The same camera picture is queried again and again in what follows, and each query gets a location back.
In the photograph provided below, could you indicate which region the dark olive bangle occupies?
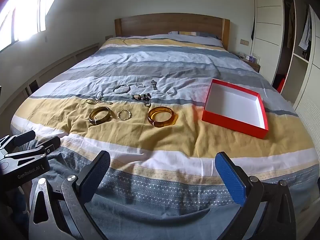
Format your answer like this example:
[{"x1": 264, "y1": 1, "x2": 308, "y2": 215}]
[{"x1": 89, "y1": 107, "x2": 111, "y2": 125}]

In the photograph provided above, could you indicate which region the gold chain necklace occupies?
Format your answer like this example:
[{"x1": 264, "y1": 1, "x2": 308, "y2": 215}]
[{"x1": 85, "y1": 98, "x2": 114, "y2": 106}]

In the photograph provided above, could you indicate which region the red jewelry box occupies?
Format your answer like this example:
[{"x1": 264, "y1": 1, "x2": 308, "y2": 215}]
[{"x1": 202, "y1": 79, "x2": 269, "y2": 139}]

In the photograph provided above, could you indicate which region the twisted silver bracelet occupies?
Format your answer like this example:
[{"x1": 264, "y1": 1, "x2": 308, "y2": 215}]
[{"x1": 117, "y1": 109, "x2": 132, "y2": 121}]

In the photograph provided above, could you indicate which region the amber bangle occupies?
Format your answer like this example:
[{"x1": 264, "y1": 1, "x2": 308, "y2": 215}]
[{"x1": 147, "y1": 106, "x2": 177, "y2": 128}]

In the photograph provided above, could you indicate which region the thin silver bangle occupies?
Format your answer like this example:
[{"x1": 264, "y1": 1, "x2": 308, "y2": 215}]
[{"x1": 113, "y1": 85, "x2": 131, "y2": 94}]

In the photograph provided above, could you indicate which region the beaded charm bracelet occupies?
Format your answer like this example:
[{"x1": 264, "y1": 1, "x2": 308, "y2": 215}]
[{"x1": 131, "y1": 93, "x2": 153, "y2": 103}]

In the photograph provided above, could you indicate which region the red object in wardrobe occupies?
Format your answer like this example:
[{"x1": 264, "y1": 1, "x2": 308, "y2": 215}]
[{"x1": 277, "y1": 77, "x2": 285, "y2": 93}]

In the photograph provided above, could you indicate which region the striped duvet cover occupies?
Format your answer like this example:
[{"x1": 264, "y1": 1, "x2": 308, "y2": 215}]
[{"x1": 11, "y1": 34, "x2": 319, "y2": 239}]

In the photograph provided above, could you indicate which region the wooden nightstand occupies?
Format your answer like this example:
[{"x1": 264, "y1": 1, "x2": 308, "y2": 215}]
[{"x1": 237, "y1": 53, "x2": 260, "y2": 73}]

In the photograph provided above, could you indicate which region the window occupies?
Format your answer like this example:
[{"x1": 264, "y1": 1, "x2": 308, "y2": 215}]
[{"x1": 1, "y1": 0, "x2": 55, "y2": 50}]

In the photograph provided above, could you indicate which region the hanging striped shirt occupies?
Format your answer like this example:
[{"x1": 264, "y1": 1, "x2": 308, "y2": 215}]
[{"x1": 298, "y1": 8, "x2": 312, "y2": 51}]

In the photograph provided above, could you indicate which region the wooden headboard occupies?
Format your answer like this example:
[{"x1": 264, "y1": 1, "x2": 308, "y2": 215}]
[{"x1": 114, "y1": 13, "x2": 230, "y2": 50}]

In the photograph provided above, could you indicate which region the white wardrobe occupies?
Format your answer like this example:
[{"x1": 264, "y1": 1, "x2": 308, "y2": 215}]
[{"x1": 250, "y1": 0, "x2": 320, "y2": 136}]

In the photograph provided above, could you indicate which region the striped pillow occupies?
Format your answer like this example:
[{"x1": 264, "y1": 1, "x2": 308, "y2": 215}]
[{"x1": 169, "y1": 31, "x2": 220, "y2": 40}]

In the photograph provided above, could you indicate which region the wall socket plate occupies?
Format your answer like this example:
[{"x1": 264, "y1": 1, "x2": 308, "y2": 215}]
[{"x1": 240, "y1": 39, "x2": 249, "y2": 46}]

